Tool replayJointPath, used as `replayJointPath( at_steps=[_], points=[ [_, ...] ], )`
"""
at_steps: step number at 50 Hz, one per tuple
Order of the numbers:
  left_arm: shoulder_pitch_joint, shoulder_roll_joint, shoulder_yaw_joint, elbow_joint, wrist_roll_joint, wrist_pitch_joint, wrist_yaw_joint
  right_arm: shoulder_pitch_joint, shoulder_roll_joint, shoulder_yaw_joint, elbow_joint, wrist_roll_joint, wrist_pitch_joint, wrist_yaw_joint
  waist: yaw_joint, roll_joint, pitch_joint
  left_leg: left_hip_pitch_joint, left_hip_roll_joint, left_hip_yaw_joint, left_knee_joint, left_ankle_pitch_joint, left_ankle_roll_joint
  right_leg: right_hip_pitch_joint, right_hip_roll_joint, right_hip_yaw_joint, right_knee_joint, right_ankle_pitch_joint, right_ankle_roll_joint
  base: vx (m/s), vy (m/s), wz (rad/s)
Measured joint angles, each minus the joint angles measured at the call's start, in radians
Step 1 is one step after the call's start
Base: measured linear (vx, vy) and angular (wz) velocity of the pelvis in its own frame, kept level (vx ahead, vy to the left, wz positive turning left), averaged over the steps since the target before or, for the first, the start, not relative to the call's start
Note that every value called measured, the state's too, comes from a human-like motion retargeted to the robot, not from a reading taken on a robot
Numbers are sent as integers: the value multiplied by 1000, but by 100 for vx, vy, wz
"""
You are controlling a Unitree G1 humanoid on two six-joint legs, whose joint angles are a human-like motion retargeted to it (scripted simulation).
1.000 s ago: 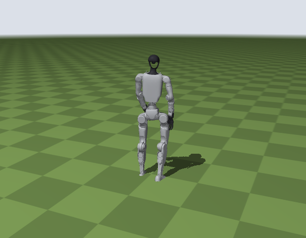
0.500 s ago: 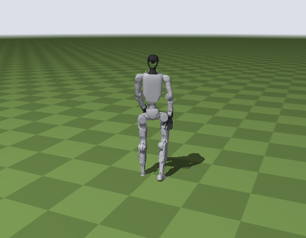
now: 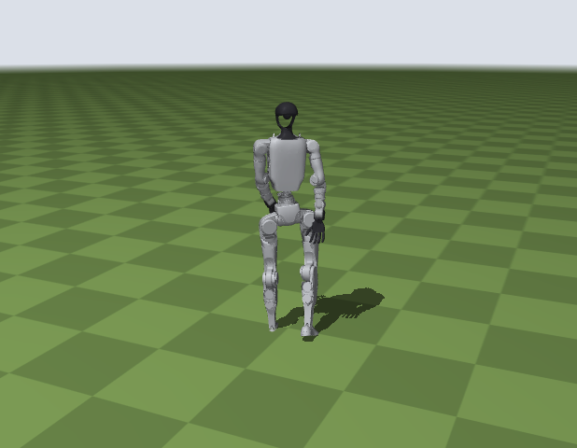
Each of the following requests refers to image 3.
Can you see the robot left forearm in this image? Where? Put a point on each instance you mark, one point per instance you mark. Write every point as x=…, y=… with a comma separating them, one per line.
x=265, y=193

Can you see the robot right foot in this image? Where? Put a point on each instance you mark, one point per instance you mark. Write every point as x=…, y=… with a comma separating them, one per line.
x=307, y=331

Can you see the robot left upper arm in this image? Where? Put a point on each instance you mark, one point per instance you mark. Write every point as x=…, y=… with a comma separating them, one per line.
x=260, y=148

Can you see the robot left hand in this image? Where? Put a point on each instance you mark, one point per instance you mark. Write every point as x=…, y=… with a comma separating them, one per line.
x=271, y=208

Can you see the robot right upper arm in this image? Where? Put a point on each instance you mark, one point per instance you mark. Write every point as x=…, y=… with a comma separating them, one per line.
x=318, y=178

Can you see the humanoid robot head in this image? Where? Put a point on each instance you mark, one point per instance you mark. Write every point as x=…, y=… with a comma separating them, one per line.
x=286, y=110

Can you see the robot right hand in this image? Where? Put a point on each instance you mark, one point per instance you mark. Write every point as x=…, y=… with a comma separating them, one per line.
x=317, y=227

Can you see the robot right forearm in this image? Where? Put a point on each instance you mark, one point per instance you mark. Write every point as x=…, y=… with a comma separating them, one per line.
x=319, y=200

